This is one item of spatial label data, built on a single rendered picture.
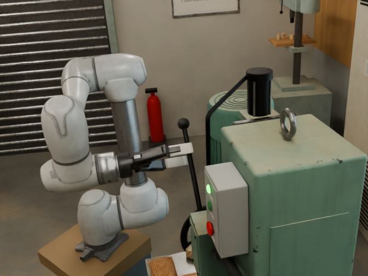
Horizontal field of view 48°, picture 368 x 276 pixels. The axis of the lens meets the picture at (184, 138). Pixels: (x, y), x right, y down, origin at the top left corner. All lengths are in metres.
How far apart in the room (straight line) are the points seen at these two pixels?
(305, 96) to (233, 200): 2.78
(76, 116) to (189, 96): 3.28
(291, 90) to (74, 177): 2.67
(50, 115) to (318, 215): 0.66
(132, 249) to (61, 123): 0.98
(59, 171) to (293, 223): 0.64
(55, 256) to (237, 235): 1.29
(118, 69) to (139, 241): 0.80
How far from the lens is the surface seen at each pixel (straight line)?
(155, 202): 1.81
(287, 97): 3.48
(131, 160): 1.19
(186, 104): 4.34
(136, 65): 1.63
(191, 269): 1.47
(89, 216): 1.81
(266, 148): 0.83
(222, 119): 1.06
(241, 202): 0.80
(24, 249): 3.27
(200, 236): 0.96
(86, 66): 1.63
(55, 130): 1.08
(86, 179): 1.18
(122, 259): 1.90
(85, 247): 1.94
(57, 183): 1.19
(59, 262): 1.98
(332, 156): 0.81
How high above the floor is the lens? 1.89
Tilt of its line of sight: 25 degrees down
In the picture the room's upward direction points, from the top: 4 degrees counter-clockwise
